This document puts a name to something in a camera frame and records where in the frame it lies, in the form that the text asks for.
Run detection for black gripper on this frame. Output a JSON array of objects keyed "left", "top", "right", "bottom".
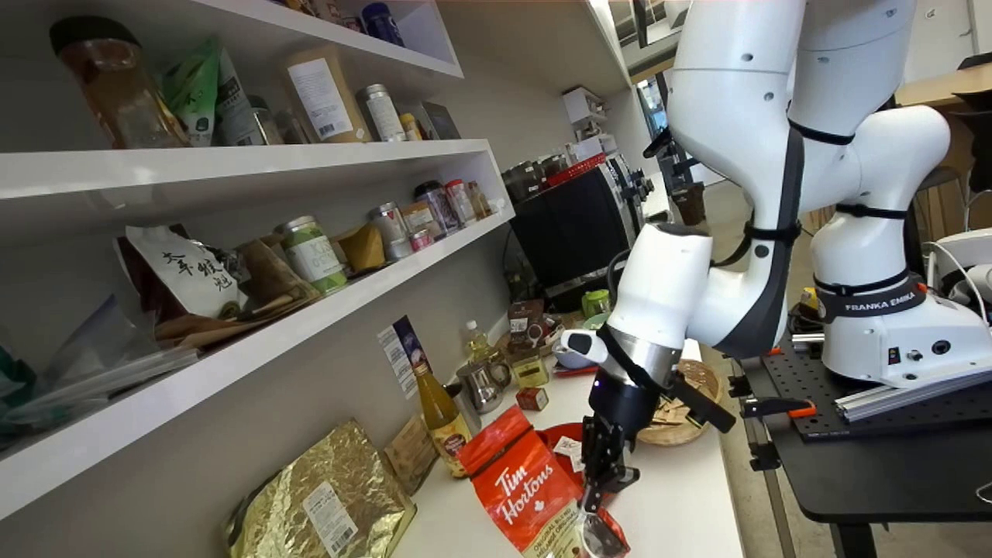
[{"left": 575, "top": 367, "right": 666, "bottom": 513}]

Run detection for orange Tim Hortons packet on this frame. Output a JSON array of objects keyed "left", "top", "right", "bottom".
[{"left": 453, "top": 402, "right": 590, "bottom": 554}]

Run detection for small brown packet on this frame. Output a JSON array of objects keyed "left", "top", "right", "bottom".
[{"left": 380, "top": 411, "right": 443, "bottom": 499}]

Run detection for pink packet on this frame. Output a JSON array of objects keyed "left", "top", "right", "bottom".
[{"left": 400, "top": 199, "right": 443, "bottom": 253}]

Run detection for yellow food packet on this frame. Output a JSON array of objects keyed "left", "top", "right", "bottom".
[{"left": 339, "top": 224, "right": 390, "bottom": 279}]

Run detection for green packet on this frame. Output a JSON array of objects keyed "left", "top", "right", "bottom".
[{"left": 159, "top": 36, "right": 269, "bottom": 147}]

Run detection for woven wicker basket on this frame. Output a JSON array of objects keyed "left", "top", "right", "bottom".
[{"left": 633, "top": 352, "right": 726, "bottom": 449}]

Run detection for yellow green small box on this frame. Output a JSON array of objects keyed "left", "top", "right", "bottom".
[{"left": 509, "top": 352, "right": 555, "bottom": 390}]

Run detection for clear glass jar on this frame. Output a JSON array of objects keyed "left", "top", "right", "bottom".
[{"left": 459, "top": 352, "right": 513, "bottom": 416}]

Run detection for brown jar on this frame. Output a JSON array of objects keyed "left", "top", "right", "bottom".
[{"left": 504, "top": 296, "right": 551, "bottom": 359}]

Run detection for green cup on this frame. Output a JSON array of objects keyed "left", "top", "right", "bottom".
[{"left": 579, "top": 284, "right": 618, "bottom": 323}]

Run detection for yellow liquid glass bottle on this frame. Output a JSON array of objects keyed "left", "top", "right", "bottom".
[{"left": 413, "top": 352, "right": 478, "bottom": 481}]

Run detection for pale oil bottle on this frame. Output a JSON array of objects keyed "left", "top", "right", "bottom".
[{"left": 459, "top": 316, "right": 496, "bottom": 367}]

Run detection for orange black clamp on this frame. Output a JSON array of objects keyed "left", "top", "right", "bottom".
[{"left": 737, "top": 396, "right": 825, "bottom": 427}]

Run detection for dark floor planter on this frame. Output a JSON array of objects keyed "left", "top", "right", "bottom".
[{"left": 676, "top": 183, "right": 714, "bottom": 228}]

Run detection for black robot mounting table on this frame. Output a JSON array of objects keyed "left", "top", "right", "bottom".
[{"left": 722, "top": 338, "right": 992, "bottom": 558}]

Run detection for gold foil bag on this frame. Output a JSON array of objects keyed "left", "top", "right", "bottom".
[{"left": 224, "top": 416, "right": 422, "bottom": 558}]

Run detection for amber honey jar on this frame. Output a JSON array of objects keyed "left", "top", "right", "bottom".
[{"left": 467, "top": 180, "right": 496, "bottom": 220}]

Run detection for white label canister red lid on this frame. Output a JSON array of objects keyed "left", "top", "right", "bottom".
[{"left": 443, "top": 177, "right": 478, "bottom": 228}]

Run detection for dark canister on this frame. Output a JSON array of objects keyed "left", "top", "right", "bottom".
[{"left": 413, "top": 180, "right": 453, "bottom": 239}]

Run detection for silver canister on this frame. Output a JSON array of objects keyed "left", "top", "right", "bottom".
[{"left": 370, "top": 199, "right": 415, "bottom": 262}]

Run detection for green lid jar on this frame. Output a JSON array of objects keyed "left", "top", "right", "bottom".
[{"left": 278, "top": 214, "right": 354, "bottom": 299}]

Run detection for dark flat box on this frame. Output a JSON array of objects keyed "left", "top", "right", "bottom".
[{"left": 417, "top": 98, "right": 465, "bottom": 143}]

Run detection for small yellow container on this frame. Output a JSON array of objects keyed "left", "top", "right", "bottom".
[{"left": 397, "top": 109, "right": 427, "bottom": 146}]

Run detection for brown paper bag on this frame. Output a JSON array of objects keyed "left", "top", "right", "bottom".
[{"left": 231, "top": 239, "right": 313, "bottom": 314}]

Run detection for white plastic device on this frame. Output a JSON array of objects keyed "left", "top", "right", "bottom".
[{"left": 919, "top": 227, "right": 992, "bottom": 314}]

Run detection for white cylindrical bottle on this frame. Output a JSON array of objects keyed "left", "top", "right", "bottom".
[{"left": 359, "top": 80, "right": 410, "bottom": 146}]

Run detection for wooden utensils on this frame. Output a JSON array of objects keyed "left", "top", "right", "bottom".
[{"left": 153, "top": 296, "right": 313, "bottom": 352}]

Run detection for white bag with Chinese characters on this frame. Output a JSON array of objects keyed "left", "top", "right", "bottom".
[{"left": 121, "top": 224, "right": 250, "bottom": 323}]

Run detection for brown box white label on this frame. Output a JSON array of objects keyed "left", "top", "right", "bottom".
[{"left": 275, "top": 43, "right": 372, "bottom": 146}]

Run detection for brown wooden cabinet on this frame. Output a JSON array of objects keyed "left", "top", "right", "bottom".
[{"left": 897, "top": 57, "right": 992, "bottom": 242}]

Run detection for blue container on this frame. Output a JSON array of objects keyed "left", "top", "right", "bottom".
[{"left": 354, "top": 0, "right": 407, "bottom": 49}]

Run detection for clear plastic bags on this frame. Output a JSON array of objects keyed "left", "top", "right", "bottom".
[{"left": 0, "top": 294, "right": 202, "bottom": 449}]

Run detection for large amber jar black lid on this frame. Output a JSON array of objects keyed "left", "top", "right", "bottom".
[{"left": 43, "top": 12, "right": 188, "bottom": 152}]

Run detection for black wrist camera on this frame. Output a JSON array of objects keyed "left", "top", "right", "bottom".
[{"left": 662, "top": 367, "right": 742, "bottom": 436}]

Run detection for white wall shelf unit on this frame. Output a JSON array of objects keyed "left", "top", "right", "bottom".
[{"left": 0, "top": 0, "right": 521, "bottom": 522}]

